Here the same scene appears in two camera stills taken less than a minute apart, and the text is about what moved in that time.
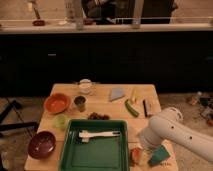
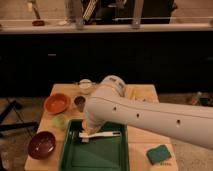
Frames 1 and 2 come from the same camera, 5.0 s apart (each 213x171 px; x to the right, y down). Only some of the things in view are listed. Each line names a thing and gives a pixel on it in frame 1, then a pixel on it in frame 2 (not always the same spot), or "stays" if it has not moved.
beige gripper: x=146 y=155 → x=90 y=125
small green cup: x=61 y=121 stays
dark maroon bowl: x=42 y=144 stays
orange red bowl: x=57 y=103 stays
